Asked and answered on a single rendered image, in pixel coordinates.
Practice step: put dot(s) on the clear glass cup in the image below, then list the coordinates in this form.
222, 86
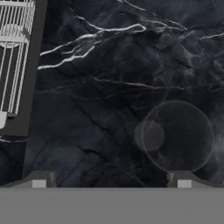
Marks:
180, 137

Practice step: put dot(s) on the black dish rack tray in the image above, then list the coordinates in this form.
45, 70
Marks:
33, 87

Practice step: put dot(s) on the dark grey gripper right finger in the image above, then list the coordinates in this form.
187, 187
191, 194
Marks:
182, 178

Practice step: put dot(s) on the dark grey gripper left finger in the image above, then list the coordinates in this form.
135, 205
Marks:
43, 178

